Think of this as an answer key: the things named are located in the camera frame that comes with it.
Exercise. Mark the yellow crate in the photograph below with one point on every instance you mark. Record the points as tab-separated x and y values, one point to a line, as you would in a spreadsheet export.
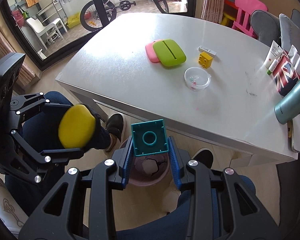
73	20

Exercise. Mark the person's right leg jeans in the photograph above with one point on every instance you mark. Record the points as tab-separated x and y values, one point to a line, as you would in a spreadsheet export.
171	226

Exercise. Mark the person's right black shoe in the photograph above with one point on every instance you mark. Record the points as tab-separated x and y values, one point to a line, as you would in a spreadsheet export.
204	156

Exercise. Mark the red children's table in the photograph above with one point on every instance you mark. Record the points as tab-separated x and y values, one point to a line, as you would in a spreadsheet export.
230	10

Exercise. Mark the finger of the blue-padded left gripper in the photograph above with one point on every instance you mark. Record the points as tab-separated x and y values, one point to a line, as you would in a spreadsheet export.
61	156
55	108

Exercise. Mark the white bicycle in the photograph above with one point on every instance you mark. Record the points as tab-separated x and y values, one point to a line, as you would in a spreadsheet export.
91	21

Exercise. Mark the light grey pillow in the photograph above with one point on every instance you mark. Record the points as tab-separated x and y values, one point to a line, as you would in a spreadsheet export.
290	33

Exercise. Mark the pink silicone case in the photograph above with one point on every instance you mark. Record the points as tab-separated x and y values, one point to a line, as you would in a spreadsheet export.
151	53

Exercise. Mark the teal toy block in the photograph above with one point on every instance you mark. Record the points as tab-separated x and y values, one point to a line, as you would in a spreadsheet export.
149	138

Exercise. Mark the beige hexagonal zip pouch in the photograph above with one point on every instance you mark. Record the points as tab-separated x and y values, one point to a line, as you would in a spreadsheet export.
148	166

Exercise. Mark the person's left leg jeans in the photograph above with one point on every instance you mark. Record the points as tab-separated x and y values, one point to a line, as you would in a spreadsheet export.
41	132

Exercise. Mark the person's leg jeans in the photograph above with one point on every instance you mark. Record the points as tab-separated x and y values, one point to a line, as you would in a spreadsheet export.
171	226
41	132

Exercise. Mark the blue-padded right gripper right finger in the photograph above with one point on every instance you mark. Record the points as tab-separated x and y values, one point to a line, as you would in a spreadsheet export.
221	205

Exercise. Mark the yellow children's stool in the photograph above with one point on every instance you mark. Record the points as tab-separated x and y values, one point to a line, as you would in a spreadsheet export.
228	19

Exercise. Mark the teal thermos bottle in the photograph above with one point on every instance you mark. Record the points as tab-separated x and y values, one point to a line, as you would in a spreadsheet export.
289	106

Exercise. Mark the small white rectangular box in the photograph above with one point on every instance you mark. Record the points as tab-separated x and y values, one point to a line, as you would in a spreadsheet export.
208	51

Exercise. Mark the pink patterned curtain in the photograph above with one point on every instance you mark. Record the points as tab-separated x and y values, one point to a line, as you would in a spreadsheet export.
212	10

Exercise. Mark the yellow toy block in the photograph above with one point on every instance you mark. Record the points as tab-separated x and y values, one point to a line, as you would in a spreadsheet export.
205	60

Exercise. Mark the green silicone case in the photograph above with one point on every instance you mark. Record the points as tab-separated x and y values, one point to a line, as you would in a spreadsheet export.
169	53

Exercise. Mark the pink children's chair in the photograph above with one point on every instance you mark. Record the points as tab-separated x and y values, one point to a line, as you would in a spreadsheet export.
245	11

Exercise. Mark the white coffee table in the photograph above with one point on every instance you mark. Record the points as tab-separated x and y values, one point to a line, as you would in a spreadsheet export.
236	110

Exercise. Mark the purple trash bin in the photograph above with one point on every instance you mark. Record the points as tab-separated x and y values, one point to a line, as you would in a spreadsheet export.
137	179

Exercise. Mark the clear round container pink piece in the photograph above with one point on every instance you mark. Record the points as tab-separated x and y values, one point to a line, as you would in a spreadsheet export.
197	79

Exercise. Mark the person's black shoe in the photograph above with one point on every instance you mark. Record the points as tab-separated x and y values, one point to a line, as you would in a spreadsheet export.
115	126
204	156

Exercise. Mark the white cream tube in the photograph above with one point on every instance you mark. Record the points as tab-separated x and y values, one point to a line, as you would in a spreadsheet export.
274	53

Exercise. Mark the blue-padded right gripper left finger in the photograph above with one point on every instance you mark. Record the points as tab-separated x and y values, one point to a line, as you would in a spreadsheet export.
80	205

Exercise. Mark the person's left black shoe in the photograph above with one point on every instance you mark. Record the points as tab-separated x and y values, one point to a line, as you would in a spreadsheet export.
115	126

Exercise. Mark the union jack tissue box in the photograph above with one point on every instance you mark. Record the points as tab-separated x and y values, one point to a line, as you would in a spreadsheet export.
287	72

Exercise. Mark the black sliding door frame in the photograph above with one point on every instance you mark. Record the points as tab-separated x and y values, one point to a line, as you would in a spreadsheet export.
15	13

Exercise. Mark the small white green-capped bottle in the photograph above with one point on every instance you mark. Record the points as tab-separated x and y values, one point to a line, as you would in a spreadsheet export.
272	66

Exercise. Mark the white plastic chair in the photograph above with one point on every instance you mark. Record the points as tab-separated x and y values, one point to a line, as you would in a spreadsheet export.
40	30

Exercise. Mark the yellow round zip case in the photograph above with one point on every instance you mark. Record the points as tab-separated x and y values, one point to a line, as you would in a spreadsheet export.
77	127

